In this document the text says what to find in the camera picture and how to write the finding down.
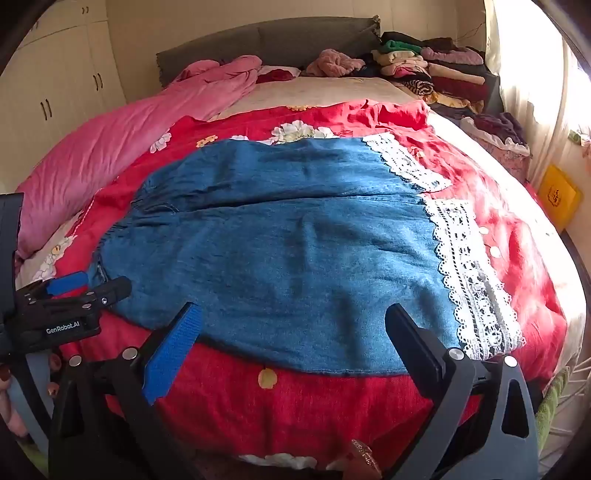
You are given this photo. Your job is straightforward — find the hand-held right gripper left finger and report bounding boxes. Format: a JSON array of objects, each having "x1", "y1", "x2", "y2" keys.
[{"x1": 48, "y1": 302, "x2": 203, "y2": 480}]

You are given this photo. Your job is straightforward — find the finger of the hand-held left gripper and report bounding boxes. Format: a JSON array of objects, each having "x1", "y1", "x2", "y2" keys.
[
  {"x1": 28, "y1": 276, "x2": 132, "y2": 324},
  {"x1": 18, "y1": 271, "x2": 89, "y2": 305}
]

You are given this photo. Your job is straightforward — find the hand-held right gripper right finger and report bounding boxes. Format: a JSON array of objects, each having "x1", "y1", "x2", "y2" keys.
[{"x1": 385, "y1": 302, "x2": 541, "y2": 480}]

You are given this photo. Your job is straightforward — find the blue denim pants lace hem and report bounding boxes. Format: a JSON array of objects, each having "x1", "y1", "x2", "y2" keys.
[{"x1": 90, "y1": 134, "x2": 527, "y2": 377}]

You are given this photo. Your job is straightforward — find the red floral blanket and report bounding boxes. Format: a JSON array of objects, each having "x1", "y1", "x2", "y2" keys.
[{"x1": 55, "y1": 99, "x2": 568, "y2": 474}]

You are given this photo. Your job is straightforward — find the pink glittery object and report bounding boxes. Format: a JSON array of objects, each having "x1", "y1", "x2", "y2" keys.
[{"x1": 348, "y1": 438, "x2": 384, "y2": 478}]

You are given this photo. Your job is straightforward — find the pink quilt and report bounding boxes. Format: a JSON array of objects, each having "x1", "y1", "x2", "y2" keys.
[{"x1": 16, "y1": 54, "x2": 264, "y2": 259}]

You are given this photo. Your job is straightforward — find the green towel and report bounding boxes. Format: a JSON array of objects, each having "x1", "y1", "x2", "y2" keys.
[{"x1": 536, "y1": 369, "x2": 571, "y2": 453}]

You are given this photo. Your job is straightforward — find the white wardrobe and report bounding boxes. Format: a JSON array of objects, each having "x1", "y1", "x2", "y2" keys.
[{"x1": 0, "y1": 0, "x2": 127, "y2": 195}]

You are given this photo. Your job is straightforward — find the yellow paper bag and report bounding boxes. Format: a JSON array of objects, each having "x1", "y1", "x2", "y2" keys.
[{"x1": 538, "y1": 164, "x2": 583, "y2": 232}]

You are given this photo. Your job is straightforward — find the pink floral ruffled cushion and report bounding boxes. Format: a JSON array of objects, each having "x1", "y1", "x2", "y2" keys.
[{"x1": 461, "y1": 116, "x2": 533, "y2": 183}]

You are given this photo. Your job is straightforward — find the dark purple cloth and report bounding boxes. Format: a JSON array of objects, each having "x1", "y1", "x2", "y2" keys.
[{"x1": 471, "y1": 112, "x2": 527, "y2": 146}]

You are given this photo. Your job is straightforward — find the pile of folded clothes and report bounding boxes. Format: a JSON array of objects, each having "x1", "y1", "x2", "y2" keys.
[{"x1": 365, "y1": 31, "x2": 502, "y2": 116}]

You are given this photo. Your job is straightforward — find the dark red cloth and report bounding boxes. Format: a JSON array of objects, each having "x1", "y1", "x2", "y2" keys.
[{"x1": 256, "y1": 67, "x2": 301, "y2": 84}]

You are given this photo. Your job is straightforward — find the pink fuzzy cloth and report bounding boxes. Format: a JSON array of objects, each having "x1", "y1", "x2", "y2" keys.
[{"x1": 302, "y1": 47, "x2": 365, "y2": 78}]

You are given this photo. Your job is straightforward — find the white curtain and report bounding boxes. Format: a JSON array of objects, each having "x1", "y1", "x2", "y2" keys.
[{"x1": 485, "y1": 0, "x2": 591, "y2": 185}]

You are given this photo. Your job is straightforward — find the grey bed headboard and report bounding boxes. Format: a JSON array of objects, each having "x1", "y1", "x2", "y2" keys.
[{"x1": 156, "y1": 16, "x2": 382, "y2": 88}]

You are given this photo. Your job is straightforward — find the white wire rack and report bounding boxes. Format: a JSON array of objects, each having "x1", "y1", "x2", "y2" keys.
[{"x1": 540, "y1": 355, "x2": 591, "y2": 462}]

